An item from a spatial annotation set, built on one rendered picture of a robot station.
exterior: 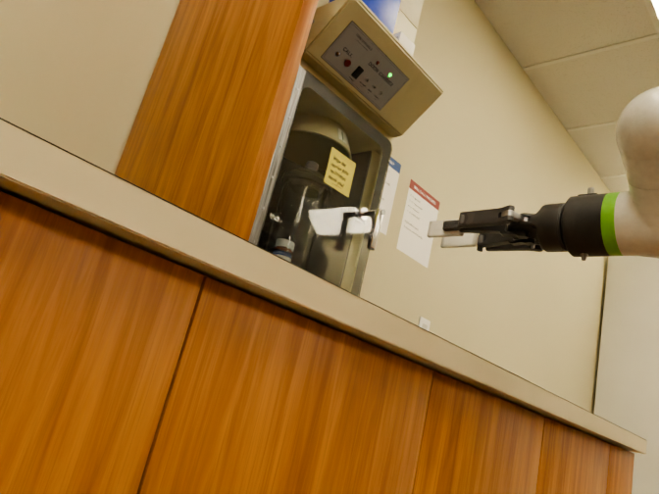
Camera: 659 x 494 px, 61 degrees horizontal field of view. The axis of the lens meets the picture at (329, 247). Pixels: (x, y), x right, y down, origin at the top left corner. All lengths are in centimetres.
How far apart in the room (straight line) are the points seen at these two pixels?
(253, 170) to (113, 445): 47
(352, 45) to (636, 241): 61
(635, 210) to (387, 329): 37
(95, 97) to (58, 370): 90
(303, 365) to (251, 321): 10
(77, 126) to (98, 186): 82
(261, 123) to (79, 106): 52
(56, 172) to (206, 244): 15
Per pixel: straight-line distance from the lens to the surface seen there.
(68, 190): 49
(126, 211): 51
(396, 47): 117
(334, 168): 111
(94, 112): 133
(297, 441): 69
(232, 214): 85
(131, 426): 56
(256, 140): 89
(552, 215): 90
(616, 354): 387
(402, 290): 203
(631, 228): 85
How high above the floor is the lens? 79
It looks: 16 degrees up
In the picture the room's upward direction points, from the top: 14 degrees clockwise
